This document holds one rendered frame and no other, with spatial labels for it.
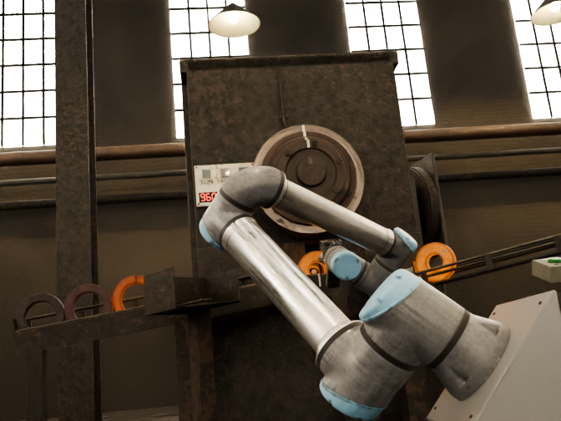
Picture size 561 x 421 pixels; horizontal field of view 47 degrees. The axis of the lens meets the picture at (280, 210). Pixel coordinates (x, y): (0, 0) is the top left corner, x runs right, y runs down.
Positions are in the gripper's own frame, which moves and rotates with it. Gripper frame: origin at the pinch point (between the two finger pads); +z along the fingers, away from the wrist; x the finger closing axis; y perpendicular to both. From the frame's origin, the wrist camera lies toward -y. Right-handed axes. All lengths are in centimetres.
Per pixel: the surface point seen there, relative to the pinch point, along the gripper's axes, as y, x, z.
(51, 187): 18, 259, 667
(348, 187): 23.7, -15.0, 25.9
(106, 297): -13, 84, 19
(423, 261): -6.0, -39.1, 6.9
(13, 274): -92, 307, 631
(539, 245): 1, -73, -18
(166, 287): -4, 58, -19
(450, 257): -4.1, -47.7, 1.1
